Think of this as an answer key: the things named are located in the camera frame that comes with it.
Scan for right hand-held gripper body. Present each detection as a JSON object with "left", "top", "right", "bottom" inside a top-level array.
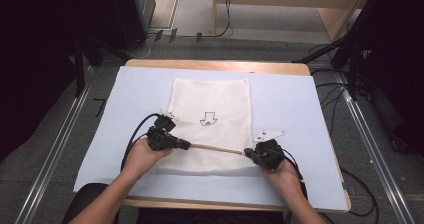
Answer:
[{"left": 252, "top": 129, "right": 287, "bottom": 171}]

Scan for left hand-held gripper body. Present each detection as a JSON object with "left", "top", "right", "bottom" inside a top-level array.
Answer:
[{"left": 146, "top": 109, "right": 178, "bottom": 151}]

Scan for white mesh laundry bag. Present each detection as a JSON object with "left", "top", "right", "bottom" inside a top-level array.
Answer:
[{"left": 154, "top": 77, "right": 265, "bottom": 177}]

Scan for person's right hand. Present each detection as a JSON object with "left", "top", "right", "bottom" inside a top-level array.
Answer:
[{"left": 259, "top": 157, "right": 304, "bottom": 199}]

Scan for person's left hand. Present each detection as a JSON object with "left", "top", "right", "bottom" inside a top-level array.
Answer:
[{"left": 120, "top": 137, "right": 175, "bottom": 182}]

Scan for light blue table mat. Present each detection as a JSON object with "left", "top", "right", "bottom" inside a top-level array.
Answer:
[{"left": 73, "top": 66, "right": 350, "bottom": 212}]

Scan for wooden table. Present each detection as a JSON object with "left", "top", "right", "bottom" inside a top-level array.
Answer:
[{"left": 109, "top": 58, "right": 352, "bottom": 215}]

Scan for black power plugs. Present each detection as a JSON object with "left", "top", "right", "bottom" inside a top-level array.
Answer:
[{"left": 153, "top": 28, "right": 204, "bottom": 44}]

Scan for black metal stand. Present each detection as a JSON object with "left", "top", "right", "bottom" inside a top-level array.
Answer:
[
  {"left": 293, "top": 33, "right": 368, "bottom": 102},
  {"left": 73, "top": 38, "right": 103, "bottom": 98}
]

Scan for dark cabinet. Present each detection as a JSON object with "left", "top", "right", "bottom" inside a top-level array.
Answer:
[{"left": 131, "top": 0, "right": 157, "bottom": 43}]

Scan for black curtain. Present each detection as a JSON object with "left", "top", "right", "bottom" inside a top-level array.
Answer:
[
  {"left": 0, "top": 0, "right": 148, "bottom": 162},
  {"left": 333, "top": 0, "right": 424, "bottom": 157}
]

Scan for light wooden shelf unit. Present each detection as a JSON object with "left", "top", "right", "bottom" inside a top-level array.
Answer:
[{"left": 211, "top": 0, "right": 372, "bottom": 42}]

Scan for left hand-held gripper black cable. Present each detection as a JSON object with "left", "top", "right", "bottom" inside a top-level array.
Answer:
[{"left": 119, "top": 112, "right": 161, "bottom": 172}]

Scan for hand-held gripper black cable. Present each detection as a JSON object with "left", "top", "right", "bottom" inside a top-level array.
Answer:
[
  {"left": 119, "top": 112, "right": 161, "bottom": 172},
  {"left": 281, "top": 147, "right": 309, "bottom": 200}
]

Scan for right hand-held gripper black cable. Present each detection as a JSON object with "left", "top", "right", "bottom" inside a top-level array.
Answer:
[{"left": 281, "top": 147, "right": 309, "bottom": 200}]

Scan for white floor cable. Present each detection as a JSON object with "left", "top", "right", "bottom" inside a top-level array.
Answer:
[{"left": 126, "top": 33, "right": 158, "bottom": 60}]

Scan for black floor cables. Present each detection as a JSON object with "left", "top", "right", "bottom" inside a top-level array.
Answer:
[{"left": 308, "top": 43, "right": 381, "bottom": 224}]

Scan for metal floor rail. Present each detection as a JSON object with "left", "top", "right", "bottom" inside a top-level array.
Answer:
[
  {"left": 14, "top": 67, "right": 96, "bottom": 224},
  {"left": 334, "top": 71, "right": 416, "bottom": 224}
]

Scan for black hanging cable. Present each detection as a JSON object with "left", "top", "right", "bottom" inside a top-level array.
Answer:
[{"left": 181, "top": 0, "right": 234, "bottom": 39}]

